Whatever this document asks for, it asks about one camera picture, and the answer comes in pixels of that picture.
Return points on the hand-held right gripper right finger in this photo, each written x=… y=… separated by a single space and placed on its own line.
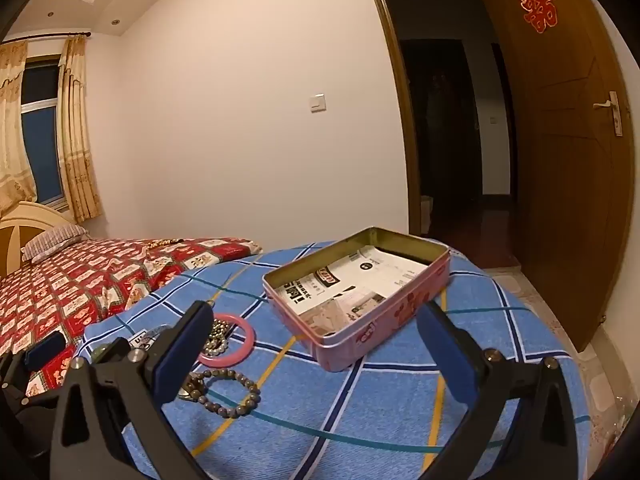
x=445 y=355

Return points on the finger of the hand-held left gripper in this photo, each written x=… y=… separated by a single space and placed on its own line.
x=45 y=350

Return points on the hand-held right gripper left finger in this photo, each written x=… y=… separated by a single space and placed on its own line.
x=181 y=350

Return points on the pink tin box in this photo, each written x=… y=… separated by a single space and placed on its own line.
x=360 y=341

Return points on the white printed label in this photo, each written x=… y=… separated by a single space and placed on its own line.
x=142 y=342

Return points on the pink bangle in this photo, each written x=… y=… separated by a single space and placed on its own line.
x=247 y=334

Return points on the red patterned bedsheet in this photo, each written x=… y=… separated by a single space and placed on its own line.
x=75 y=285

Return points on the striped pillow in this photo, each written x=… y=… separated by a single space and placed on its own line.
x=55 y=241

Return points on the printed paper leaflet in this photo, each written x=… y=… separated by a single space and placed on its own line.
x=350 y=270

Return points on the beige headboard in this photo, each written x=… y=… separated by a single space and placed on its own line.
x=20 y=220

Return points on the blue checked cloth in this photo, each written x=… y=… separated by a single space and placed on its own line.
x=300 y=410

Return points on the window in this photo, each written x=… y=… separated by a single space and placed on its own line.
x=42 y=150

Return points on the brown wooden door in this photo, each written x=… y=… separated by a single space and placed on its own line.
x=560 y=185

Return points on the beige patterned curtain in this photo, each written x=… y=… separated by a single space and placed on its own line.
x=12 y=135
x=77 y=135

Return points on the dark curtain rod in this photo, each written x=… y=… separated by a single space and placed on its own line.
x=45 y=36

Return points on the red paper door decoration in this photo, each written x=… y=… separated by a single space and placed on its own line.
x=536 y=0

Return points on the brown door frame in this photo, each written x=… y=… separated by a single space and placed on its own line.
x=400 y=110

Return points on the white wall switch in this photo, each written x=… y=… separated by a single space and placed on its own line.
x=317 y=102

